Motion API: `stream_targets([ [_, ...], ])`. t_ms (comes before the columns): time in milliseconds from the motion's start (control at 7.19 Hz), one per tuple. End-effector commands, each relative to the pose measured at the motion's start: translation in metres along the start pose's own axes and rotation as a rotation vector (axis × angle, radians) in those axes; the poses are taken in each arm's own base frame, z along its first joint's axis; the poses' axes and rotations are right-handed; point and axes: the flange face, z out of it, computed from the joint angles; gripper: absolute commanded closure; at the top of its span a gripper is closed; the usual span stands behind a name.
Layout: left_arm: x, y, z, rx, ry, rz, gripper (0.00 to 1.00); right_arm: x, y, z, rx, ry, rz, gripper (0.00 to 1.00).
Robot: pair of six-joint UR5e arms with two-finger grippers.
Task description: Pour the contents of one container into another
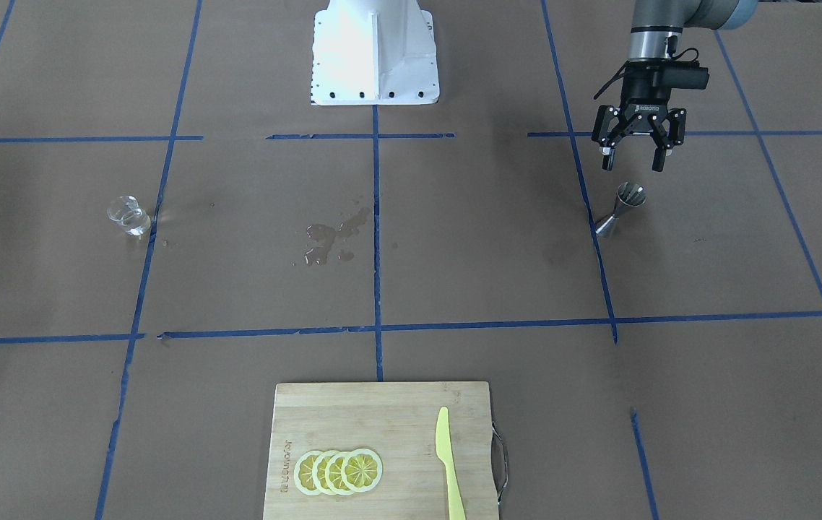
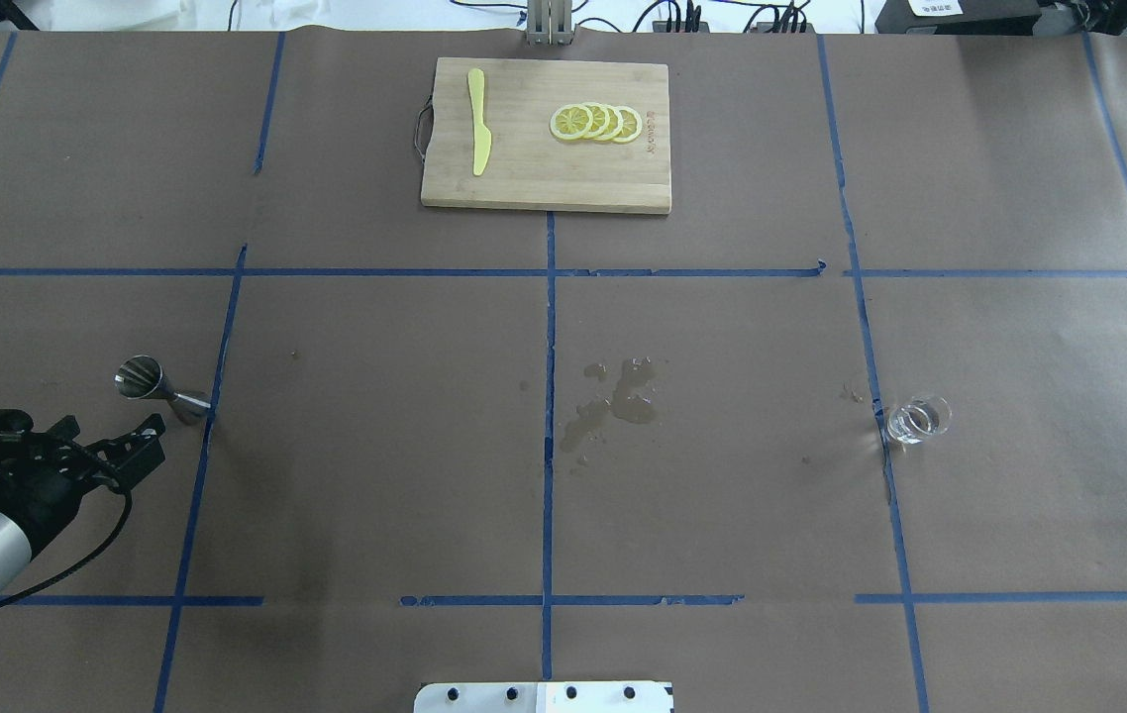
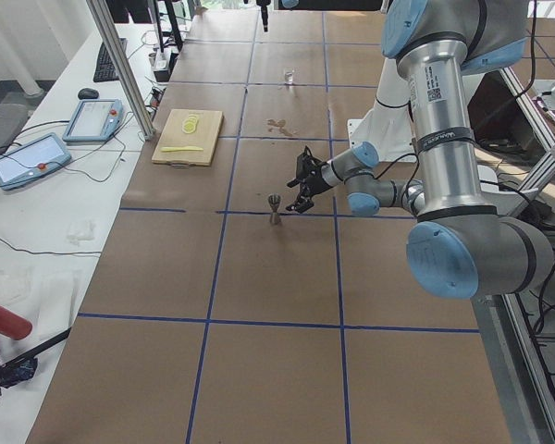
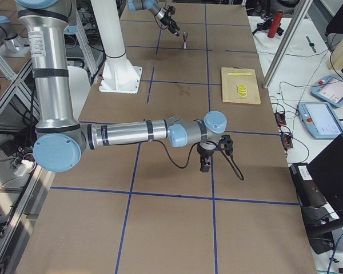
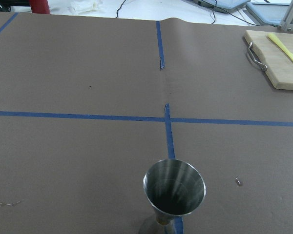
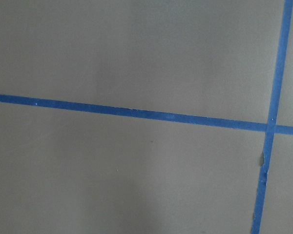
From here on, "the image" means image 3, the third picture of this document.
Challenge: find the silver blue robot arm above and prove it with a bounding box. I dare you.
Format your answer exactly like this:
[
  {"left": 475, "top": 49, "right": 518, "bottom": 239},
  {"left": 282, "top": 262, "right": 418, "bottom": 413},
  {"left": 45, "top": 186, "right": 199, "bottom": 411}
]
[
  {"left": 255, "top": 0, "right": 299, "bottom": 32},
  {"left": 290, "top": 1, "right": 553, "bottom": 299}
]

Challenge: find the aluminium frame post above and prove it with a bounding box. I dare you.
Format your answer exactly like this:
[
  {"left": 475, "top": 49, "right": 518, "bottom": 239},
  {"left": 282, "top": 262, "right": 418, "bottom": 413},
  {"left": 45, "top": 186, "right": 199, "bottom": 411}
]
[{"left": 86, "top": 0, "right": 155, "bottom": 141}]

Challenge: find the red cylinder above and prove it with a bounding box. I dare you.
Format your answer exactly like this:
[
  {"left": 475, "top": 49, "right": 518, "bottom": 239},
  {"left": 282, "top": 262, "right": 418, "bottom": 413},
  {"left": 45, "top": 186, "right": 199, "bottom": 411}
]
[{"left": 0, "top": 305, "right": 32, "bottom": 340}]

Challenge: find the far teach pendant tablet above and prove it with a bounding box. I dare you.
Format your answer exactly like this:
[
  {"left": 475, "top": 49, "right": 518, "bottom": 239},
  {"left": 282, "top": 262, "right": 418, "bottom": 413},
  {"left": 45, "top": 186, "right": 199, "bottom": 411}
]
[{"left": 62, "top": 99, "right": 123, "bottom": 144}]

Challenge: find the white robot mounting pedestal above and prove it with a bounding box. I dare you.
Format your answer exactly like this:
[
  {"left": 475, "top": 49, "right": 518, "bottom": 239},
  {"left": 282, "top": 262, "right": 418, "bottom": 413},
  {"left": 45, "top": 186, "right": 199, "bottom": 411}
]
[{"left": 348, "top": 58, "right": 415, "bottom": 162}]

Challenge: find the black keyboard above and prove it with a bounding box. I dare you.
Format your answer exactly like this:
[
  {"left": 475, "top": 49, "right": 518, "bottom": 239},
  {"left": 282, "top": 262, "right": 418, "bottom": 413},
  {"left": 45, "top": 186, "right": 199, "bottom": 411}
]
[{"left": 92, "top": 43, "right": 119, "bottom": 83}]

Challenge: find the black computer mouse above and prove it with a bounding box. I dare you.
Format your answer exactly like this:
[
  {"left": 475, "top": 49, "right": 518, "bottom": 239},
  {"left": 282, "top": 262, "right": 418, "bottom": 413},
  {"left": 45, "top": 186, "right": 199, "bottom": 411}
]
[{"left": 78, "top": 88, "right": 99, "bottom": 100}]

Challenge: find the near teach pendant tablet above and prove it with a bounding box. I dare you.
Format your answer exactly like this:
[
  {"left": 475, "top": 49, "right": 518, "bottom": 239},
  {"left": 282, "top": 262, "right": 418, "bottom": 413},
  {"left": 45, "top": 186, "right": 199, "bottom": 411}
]
[{"left": 0, "top": 133, "right": 71, "bottom": 191}]

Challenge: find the clear glass cup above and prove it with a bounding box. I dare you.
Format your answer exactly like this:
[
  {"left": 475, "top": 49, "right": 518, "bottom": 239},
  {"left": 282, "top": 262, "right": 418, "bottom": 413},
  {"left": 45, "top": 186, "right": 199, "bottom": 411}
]
[{"left": 283, "top": 68, "right": 294, "bottom": 86}]

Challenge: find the yellow plastic knife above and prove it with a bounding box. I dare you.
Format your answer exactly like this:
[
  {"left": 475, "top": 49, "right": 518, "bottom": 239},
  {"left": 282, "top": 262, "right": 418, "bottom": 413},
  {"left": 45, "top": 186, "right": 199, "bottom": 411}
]
[{"left": 160, "top": 145, "right": 204, "bottom": 153}]

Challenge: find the steel double jigger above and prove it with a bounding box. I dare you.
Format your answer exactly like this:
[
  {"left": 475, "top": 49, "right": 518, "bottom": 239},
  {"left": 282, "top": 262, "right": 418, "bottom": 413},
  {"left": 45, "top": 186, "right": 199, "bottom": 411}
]
[{"left": 267, "top": 193, "right": 281, "bottom": 225}]

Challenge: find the crumpled white tissue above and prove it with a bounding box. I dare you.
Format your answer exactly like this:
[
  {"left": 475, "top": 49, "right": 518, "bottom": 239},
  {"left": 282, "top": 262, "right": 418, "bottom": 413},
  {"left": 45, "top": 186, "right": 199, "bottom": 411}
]
[{"left": 67, "top": 219, "right": 95, "bottom": 245}]

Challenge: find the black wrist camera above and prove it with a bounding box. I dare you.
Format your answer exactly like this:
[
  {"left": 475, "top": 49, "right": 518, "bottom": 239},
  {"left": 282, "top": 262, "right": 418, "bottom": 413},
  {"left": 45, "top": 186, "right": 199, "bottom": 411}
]
[{"left": 295, "top": 146, "right": 323, "bottom": 181}]

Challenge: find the lemon slice one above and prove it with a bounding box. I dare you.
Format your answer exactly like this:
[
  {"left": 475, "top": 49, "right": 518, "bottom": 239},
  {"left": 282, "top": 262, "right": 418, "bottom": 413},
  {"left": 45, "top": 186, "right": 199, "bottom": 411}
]
[{"left": 182, "top": 121, "right": 197, "bottom": 134}]

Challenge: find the teach pendant tablet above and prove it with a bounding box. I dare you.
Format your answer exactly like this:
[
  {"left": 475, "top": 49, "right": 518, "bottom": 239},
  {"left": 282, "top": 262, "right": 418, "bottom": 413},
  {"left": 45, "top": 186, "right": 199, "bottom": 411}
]
[
  {"left": 62, "top": 99, "right": 123, "bottom": 144},
  {"left": 0, "top": 133, "right": 71, "bottom": 191}
]

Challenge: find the bamboo cutting board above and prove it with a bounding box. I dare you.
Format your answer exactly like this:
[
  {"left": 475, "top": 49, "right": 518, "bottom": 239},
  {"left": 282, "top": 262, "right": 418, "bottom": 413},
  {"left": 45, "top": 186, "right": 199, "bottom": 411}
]
[{"left": 152, "top": 109, "right": 223, "bottom": 167}]

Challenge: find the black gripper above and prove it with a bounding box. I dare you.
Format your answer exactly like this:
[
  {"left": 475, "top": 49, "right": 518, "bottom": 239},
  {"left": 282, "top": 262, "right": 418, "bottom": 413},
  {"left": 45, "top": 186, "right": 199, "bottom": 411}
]
[
  {"left": 257, "top": 0, "right": 270, "bottom": 31},
  {"left": 286, "top": 162, "right": 340, "bottom": 213}
]

